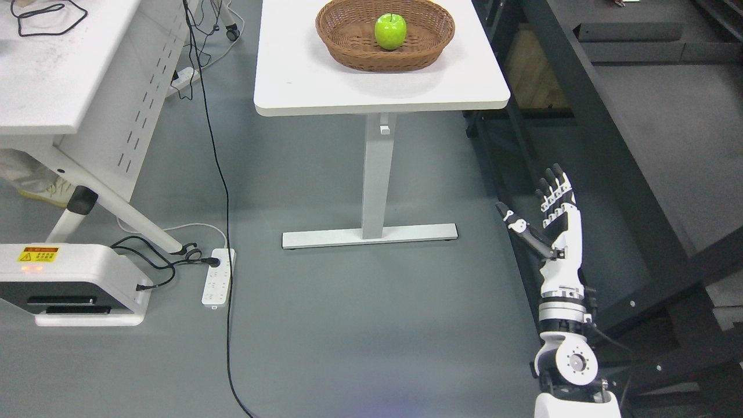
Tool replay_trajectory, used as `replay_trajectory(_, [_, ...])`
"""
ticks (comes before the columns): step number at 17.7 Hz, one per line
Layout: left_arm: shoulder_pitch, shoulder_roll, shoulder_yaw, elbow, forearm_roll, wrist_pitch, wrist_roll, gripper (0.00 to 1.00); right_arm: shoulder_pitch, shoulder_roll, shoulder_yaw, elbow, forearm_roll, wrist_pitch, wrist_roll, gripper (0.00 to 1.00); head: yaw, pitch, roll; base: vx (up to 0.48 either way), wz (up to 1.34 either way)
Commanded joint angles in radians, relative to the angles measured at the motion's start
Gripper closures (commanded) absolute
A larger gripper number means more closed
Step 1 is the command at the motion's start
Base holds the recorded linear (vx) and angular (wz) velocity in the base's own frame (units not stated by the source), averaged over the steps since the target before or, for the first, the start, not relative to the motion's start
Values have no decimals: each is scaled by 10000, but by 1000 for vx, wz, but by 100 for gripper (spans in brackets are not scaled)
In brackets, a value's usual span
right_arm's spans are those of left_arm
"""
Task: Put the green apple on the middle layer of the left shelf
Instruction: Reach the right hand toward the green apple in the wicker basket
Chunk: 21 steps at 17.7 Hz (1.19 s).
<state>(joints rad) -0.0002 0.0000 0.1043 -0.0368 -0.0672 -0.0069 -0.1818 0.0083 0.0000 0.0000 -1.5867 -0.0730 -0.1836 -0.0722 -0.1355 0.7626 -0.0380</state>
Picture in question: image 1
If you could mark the person leg with shoe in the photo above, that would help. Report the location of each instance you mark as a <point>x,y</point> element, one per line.
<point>34,180</point>

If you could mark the white perforated side desk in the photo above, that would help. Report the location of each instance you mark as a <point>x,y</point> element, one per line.
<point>83,83</point>

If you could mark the brown wicker basket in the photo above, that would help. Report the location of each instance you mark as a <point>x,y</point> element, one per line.
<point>347,30</point>

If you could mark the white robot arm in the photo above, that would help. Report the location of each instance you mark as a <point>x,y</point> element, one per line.
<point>566,366</point>

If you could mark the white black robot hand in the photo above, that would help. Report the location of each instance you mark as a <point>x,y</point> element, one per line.
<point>559,241</point>

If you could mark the white pedestal table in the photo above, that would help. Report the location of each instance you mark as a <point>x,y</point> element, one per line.
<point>296,76</point>

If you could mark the white box machine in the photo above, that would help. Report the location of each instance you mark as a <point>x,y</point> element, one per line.
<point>64,284</point>

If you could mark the green apple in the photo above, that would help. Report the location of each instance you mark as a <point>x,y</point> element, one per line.
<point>390,31</point>

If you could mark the white power strip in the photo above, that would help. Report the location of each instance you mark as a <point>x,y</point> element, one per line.
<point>183,78</point>
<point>216,291</point>

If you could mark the black metal shelf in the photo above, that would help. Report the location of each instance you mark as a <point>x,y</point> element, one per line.
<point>641,105</point>

